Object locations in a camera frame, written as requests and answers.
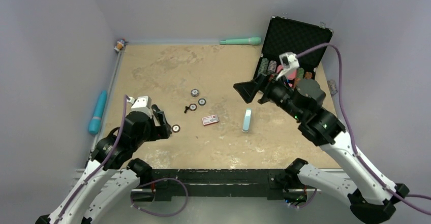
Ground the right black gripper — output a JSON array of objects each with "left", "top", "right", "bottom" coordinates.
[{"left": 233, "top": 68, "right": 304, "bottom": 121}]

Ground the black stapler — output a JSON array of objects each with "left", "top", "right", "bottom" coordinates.
[{"left": 151, "top": 104, "right": 171, "bottom": 139}]

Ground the light blue stapler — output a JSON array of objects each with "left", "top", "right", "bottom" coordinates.
[{"left": 241, "top": 108, "right": 252, "bottom": 133}]

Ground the red white staple box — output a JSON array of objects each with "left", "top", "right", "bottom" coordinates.
[{"left": 202, "top": 115, "right": 219, "bottom": 126}]

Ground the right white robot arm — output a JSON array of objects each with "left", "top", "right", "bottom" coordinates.
[{"left": 233, "top": 75, "right": 409, "bottom": 223}]

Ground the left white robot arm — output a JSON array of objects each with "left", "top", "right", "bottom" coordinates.
[{"left": 36, "top": 105, "right": 171, "bottom": 223}]

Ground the brown poker chip front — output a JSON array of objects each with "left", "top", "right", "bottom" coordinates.
[{"left": 171, "top": 124, "right": 181, "bottom": 133}]

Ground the brown poker chip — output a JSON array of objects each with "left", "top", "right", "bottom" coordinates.
[
  {"left": 171, "top": 124, "right": 181, "bottom": 133},
  {"left": 189, "top": 104, "right": 197, "bottom": 111}
]

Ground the brown poker chip middle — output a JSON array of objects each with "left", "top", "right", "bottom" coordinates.
[{"left": 189, "top": 104, "right": 197, "bottom": 111}]

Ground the blue poker chip stack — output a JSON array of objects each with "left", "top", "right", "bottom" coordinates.
[{"left": 191, "top": 89, "right": 200, "bottom": 97}]

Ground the black poker chip case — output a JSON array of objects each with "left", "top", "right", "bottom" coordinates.
[{"left": 253, "top": 16, "right": 333, "bottom": 87}]

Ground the mint green microphone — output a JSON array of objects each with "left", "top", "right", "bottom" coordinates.
[{"left": 219, "top": 37, "right": 261, "bottom": 46}]

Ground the blue cylindrical tube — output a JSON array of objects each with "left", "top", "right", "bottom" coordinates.
[{"left": 88, "top": 90, "right": 107, "bottom": 135}]

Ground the small orange bottle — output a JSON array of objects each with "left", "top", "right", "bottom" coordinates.
[{"left": 114, "top": 39, "right": 127, "bottom": 52}]

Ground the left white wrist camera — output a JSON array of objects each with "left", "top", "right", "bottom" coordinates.
[{"left": 127, "top": 95, "right": 152, "bottom": 117}]

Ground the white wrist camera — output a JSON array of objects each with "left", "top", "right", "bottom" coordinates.
[
  {"left": 127, "top": 95, "right": 152, "bottom": 117},
  {"left": 275, "top": 52, "right": 299, "bottom": 80}
]

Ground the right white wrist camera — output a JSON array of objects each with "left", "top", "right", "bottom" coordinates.
[{"left": 275, "top": 52, "right": 299, "bottom": 80}]

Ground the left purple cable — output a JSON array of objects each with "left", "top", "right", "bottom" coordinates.
[{"left": 53, "top": 94, "right": 130, "bottom": 224}]

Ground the purple cable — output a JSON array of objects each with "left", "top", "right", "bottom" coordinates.
[
  {"left": 296, "top": 43, "right": 431, "bottom": 216},
  {"left": 53, "top": 94, "right": 130, "bottom": 224}
]

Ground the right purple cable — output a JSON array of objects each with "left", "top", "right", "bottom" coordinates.
[{"left": 296, "top": 43, "right": 431, "bottom": 216}]

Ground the aluminium rail frame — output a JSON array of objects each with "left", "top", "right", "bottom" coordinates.
[{"left": 60, "top": 168, "right": 376, "bottom": 224}]

